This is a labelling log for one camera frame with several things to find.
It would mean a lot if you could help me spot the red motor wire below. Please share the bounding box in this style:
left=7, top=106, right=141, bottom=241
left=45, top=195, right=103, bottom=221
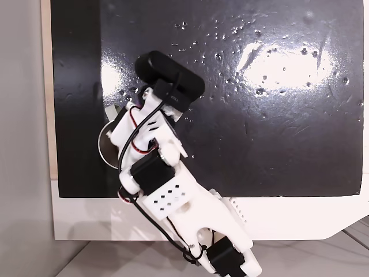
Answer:
left=127, top=106, right=159, bottom=155

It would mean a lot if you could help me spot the dark table mat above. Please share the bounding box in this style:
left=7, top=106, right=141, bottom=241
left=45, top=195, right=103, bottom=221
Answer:
left=50, top=0, right=364, bottom=199

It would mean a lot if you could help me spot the black oval camera box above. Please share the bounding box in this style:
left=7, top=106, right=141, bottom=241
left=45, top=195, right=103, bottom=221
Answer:
left=134, top=50, right=206, bottom=112

